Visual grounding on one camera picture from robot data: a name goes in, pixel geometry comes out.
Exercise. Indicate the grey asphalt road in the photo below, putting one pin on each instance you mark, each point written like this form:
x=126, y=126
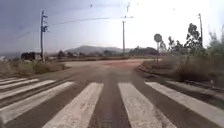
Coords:
x=110, y=71

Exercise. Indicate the distant hill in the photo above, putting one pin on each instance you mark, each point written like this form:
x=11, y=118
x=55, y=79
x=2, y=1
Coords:
x=93, y=50

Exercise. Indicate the tall utility pole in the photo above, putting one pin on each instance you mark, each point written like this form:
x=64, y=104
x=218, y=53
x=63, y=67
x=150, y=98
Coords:
x=123, y=36

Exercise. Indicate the distant tree line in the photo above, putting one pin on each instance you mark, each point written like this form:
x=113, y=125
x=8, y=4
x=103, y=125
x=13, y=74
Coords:
x=141, y=51

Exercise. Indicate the white zebra crossing stripes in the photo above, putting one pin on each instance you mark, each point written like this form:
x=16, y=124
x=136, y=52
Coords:
x=80, y=106

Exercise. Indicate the dry brush verge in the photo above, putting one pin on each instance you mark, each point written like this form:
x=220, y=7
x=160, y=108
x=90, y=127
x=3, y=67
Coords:
x=186, y=68

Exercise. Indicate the utility pole with crossarms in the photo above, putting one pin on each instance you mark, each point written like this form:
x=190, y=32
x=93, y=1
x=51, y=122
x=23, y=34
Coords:
x=42, y=36

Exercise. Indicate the dark building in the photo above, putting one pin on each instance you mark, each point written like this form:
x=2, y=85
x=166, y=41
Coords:
x=30, y=56

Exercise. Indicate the dry grass verge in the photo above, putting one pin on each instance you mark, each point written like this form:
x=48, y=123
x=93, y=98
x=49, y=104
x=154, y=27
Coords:
x=30, y=67

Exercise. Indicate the row of trees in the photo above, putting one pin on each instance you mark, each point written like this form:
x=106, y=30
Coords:
x=193, y=41

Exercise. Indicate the thin utility pole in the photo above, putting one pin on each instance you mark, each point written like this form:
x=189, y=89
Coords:
x=200, y=28

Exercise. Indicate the round road sign on post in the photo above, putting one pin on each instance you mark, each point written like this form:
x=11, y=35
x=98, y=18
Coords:
x=158, y=38

